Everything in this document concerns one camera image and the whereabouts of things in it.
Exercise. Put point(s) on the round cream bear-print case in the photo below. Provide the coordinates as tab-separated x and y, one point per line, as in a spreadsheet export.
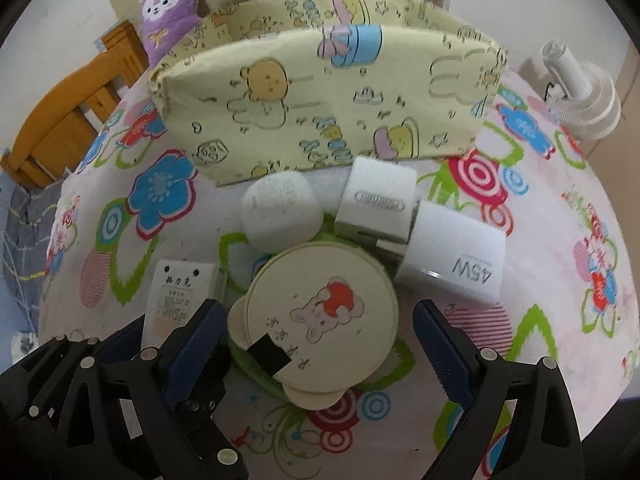
318	318

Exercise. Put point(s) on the white square charger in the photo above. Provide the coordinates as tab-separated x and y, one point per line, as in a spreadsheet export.
377	202

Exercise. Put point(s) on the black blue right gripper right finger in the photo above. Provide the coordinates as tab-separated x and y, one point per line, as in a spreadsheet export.
542	441

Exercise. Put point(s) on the floral tablecloth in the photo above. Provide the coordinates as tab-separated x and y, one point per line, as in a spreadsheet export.
516	242

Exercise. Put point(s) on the orange wooden chair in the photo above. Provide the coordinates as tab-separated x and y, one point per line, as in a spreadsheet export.
56	135

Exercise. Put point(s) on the white small fan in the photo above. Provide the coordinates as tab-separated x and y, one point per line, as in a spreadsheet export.
582	96

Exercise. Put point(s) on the white labelled adapter box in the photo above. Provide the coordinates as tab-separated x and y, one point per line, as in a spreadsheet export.
178	289

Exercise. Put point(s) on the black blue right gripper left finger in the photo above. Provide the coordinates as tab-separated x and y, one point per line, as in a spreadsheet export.
115	409

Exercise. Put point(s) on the green round object under case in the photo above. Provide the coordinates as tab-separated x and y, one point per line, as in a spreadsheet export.
255	364

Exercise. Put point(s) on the grey plaid cloth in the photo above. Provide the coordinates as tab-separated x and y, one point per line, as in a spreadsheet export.
27	218

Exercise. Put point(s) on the white 45W charger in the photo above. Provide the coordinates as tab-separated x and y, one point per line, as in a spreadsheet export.
450	252

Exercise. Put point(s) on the purple plush rabbit toy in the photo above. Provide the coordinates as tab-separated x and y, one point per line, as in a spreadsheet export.
164	23

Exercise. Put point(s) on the yellow cartoon fabric storage box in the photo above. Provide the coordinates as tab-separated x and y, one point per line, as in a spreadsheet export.
273	85

